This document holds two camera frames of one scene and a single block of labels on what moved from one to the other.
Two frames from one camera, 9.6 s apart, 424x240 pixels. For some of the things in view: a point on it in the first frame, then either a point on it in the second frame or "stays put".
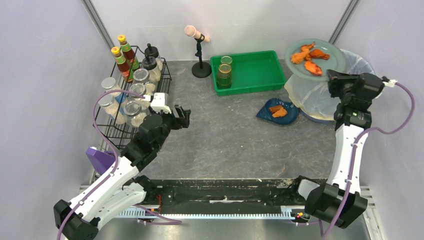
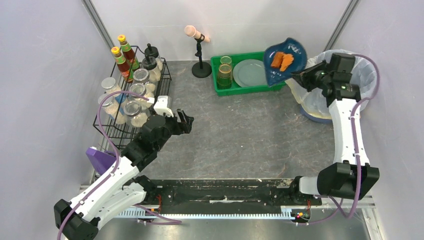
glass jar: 131,108 stays put
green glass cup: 226,59 stays put
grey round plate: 335,62 to 250,73
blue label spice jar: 109,83 stays put
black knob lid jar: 152,51 stays put
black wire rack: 137,78 stays put
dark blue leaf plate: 292,110 to 290,46
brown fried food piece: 273,109 to 277,60
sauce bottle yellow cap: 122,65 stays put
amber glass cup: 224,74 stays put
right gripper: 337,84 to 309,75
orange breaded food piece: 281,113 to 287,59
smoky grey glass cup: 224,80 stays put
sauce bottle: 133,60 stays put
